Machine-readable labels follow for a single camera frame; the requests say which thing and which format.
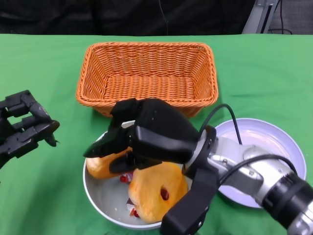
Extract green tablecloth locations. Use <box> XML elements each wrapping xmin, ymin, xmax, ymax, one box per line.
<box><xmin>0</xmin><ymin>33</ymin><xmax>313</xmax><ymax>235</ymax></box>

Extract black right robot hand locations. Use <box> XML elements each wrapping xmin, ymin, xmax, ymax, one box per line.
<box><xmin>83</xmin><ymin>97</ymin><xmax>200</xmax><ymax>176</ymax></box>

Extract golden ring bread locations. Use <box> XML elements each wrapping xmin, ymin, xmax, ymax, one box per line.
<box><xmin>87</xmin><ymin>145</ymin><xmax>134</xmax><ymax>181</ymax></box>

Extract black floor cable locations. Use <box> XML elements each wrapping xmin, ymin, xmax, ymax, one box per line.
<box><xmin>268</xmin><ymin>0</ymin><xmax>293</xmax><ymax>35</ymax></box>

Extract orange wicker basket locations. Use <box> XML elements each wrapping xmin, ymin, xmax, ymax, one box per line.
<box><xmin>75</xmin><ymin>42</ymin><xmax>219</xmax><ymax>118</ymax></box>

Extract black cloth backdrop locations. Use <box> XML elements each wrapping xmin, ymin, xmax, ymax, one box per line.
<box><xmin>0</xmin><ymin>0</ymin><xmax>255</xmax><ymax>36</ymax></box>

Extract grey metal stand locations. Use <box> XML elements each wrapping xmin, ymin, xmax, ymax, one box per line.
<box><xmin>242</xmin><ymin>0</ymin><xmax>279</xmax><ymax>35</ymax></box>

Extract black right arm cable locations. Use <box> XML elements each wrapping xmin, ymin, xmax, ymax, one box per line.
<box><xmin>199</xmin><ymin>104</ymin><xmax>298</xmax><ymax>185</ymax></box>

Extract ring bread with red hole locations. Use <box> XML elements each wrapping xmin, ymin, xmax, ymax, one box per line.
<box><xmin>128</xmin><ymin>161</ymin><xmax>189</xmax><ymax>223</ymax></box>

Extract pink striped cake piece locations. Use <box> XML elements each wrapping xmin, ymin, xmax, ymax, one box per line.
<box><xmin>119</xmin><ymin>172</ymin><xmax>134</xmax><ymax>184</ymax></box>

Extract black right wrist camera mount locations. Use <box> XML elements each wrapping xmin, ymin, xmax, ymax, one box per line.
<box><xmin>160</xmin><ymin>168</ymin><xmax>220</xmax><ymax>235</ymax></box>

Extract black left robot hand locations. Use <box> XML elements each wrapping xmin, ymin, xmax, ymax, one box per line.
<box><xmin>0</xmin><ymin>90</ymin><xmax>61</xmax><ymax>169</ymax></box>

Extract pale lavender plate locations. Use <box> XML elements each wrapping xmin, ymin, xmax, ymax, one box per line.
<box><xmin>212</xmin><ymin>118</ymin><xmax>307</xmax><ymax>209</ymax></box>

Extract pale grey-green bowl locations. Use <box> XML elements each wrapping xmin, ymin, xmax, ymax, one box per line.
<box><xmin>82</xmin><ymin>119</ymin><xmax>194</xmax><ymax>230</ymax></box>

